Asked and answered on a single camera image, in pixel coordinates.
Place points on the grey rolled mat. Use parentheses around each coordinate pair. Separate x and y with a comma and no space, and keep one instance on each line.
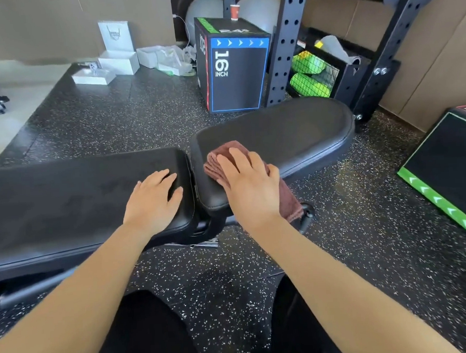
(335,48)

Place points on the white exercise ball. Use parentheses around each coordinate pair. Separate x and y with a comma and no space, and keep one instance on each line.
(205,12)
(259,9)

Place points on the green foam roller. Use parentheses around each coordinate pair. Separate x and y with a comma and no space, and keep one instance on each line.
(309,63)
(310,85)

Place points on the person's right forearm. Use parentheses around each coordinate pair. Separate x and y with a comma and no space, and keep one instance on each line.
(340,293)

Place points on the person's left leg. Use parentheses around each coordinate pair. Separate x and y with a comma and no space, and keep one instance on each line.
(147,334)

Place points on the person's right leg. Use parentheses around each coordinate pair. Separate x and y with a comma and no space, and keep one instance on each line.
(295,331)

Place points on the clear plastic bags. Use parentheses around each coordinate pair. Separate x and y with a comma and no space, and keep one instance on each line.
(176,62)

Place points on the black padded weight bench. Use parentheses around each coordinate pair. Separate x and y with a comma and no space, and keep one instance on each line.
(63,206)

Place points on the yellow tag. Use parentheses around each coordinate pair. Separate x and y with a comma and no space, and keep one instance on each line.
(319,44)

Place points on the person's right hand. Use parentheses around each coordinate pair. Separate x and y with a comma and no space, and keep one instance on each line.
(255,196)

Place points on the red paper cup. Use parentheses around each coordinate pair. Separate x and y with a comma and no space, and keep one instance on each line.
(235,12)

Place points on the small white charger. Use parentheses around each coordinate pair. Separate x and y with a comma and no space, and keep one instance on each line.
(92,67)

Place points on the person's leg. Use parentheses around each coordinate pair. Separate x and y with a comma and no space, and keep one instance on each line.
(147,334)
(295,331)

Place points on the person's left hand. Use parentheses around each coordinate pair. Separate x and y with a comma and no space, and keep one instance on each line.
(152,206)

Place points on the black perforated steel rack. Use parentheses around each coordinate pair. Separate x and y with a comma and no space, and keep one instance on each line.
(288,43)

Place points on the person's left forearm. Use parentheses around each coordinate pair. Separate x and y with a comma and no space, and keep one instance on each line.
(68,307)

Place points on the black plyo box coloured borders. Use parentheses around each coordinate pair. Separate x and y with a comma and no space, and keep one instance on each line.
(237,80)
(447,171)

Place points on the white printed box lid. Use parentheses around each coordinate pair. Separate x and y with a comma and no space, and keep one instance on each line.
(115,35)

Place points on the brown cleaning cloth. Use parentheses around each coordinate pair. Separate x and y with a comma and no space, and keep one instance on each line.
(213,165)

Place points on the flat white box tray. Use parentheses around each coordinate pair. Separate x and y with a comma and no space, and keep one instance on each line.
(93,77)

